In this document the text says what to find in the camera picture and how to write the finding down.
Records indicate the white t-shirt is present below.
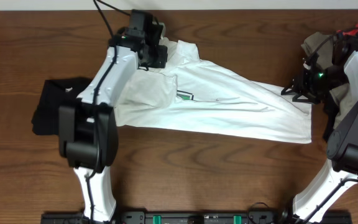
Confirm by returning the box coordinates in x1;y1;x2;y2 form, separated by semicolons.
114;39;311;144

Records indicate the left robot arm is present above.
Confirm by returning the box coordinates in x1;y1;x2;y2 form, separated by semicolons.
58;35;167;223

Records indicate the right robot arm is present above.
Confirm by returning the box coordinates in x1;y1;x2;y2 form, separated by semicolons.
277;27;358;223

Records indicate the dark navy garment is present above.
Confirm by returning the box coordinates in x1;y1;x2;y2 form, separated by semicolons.
321;27;358;142

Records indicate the red garment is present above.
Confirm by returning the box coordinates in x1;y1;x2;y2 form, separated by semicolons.
337;24;358;36

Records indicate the folded black polo shirt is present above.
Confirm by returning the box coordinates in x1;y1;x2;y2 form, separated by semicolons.
31;77;91;136

